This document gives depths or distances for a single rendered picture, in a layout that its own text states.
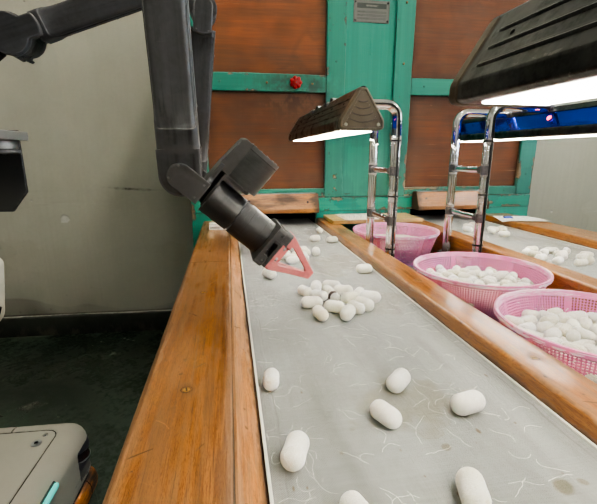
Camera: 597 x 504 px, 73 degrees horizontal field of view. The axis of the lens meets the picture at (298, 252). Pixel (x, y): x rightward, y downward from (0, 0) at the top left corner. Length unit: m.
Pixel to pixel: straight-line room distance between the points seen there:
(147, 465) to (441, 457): 0.25
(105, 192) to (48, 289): 0.64
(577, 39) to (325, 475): 0.35
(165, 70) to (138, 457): 0.44
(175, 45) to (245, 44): 0.96
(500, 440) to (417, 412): 0.08
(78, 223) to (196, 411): 2.11
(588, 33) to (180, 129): 0.44
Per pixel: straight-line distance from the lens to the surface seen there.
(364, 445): 0.41
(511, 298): 0.77
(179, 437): 0.39
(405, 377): 0.48
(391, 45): 1.64
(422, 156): 1.66
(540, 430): 0.48
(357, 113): 0.73
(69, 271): 2.55
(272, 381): 0.47
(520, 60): 0.33
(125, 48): 2.39
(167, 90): 0.58
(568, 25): 0.32
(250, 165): 0.58
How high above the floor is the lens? 1.00
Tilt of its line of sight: 14 degrees down
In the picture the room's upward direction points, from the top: straight up
